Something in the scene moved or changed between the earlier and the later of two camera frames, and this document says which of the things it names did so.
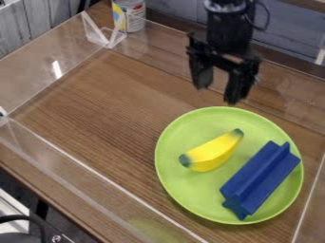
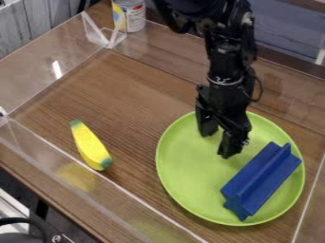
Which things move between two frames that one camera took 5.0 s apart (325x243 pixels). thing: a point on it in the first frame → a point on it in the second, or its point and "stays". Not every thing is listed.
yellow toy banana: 213,156 → 90,147
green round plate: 202,129 stays
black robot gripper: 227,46 → 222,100
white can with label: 129,14 stays
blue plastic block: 249,187 stays
